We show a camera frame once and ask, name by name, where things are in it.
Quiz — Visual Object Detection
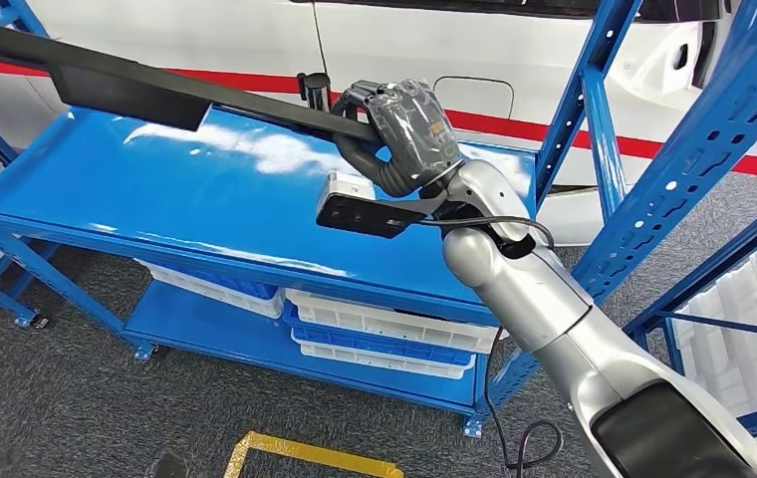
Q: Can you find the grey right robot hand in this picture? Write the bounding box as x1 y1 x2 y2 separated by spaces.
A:
330 78 465 199

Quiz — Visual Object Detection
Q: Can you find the long black plastic part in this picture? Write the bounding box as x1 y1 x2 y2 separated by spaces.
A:
0 14 383 143

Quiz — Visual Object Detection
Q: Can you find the red barrier belt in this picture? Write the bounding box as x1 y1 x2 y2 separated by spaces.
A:
0 56 757 179

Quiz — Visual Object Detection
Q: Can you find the blue plastic crate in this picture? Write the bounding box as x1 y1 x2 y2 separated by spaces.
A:
281 300 475 367
153 260 281 302

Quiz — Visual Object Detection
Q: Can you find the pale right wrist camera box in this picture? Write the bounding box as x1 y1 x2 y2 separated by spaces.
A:
322 171 378 202

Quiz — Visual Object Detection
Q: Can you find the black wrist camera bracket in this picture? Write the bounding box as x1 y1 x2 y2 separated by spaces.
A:
315 191 459 240

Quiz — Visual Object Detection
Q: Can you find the black stanchion post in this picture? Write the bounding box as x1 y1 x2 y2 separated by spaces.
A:
296 72 333 114

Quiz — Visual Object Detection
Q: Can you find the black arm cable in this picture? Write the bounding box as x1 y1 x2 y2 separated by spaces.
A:
417 214 565 478

